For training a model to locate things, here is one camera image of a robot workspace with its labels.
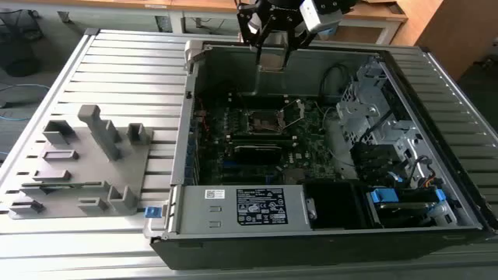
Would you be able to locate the silver chipset heatsink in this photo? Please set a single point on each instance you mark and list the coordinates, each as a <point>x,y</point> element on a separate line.
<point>294,175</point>

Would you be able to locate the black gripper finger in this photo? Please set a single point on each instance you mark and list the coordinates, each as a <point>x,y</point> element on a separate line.
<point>288,43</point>
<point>243,32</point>

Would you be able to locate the black waste bin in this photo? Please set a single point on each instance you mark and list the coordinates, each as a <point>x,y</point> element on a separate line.
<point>21,61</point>

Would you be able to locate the silver CPU chip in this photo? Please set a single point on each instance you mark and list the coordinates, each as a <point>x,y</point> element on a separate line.
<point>272,59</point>

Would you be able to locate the blue plastic case latch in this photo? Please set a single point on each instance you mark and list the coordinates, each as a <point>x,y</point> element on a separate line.
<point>151,212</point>

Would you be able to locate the black graphics card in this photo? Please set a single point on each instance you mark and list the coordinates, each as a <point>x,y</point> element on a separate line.
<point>256,154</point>

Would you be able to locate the blue disk carrier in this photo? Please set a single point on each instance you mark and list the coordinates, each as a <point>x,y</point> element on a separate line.
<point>383,195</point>

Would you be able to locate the grey parts rack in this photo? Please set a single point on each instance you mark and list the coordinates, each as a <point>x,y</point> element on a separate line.
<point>89,175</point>

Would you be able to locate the black PC case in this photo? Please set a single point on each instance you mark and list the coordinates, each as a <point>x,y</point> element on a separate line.
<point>272,251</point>

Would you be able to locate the wooden desk white frame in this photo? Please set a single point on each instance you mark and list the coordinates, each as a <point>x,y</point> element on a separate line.
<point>116,4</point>
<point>370,17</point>

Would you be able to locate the grey power supply unit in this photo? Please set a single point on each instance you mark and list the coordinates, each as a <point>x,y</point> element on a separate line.
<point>193,210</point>

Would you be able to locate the green motherboard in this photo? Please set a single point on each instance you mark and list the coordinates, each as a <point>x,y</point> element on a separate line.
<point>311,151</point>

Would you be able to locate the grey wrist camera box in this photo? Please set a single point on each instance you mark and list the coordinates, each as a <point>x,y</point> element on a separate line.
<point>253,24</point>
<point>319,14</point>

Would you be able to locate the wooden cabinet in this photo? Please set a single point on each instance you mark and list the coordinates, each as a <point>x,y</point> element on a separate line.
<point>459,29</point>

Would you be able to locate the CPU socket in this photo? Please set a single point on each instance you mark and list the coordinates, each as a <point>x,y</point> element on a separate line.
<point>260,122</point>

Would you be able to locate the thin metal locking lever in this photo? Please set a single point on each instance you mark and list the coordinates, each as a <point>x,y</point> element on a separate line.
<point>272,128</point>

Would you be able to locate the black plastic bay bracket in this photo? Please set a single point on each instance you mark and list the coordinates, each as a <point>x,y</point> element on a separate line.
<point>370,160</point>

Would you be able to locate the silver metal drive cage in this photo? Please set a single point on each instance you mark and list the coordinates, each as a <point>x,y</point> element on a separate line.
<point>354,113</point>

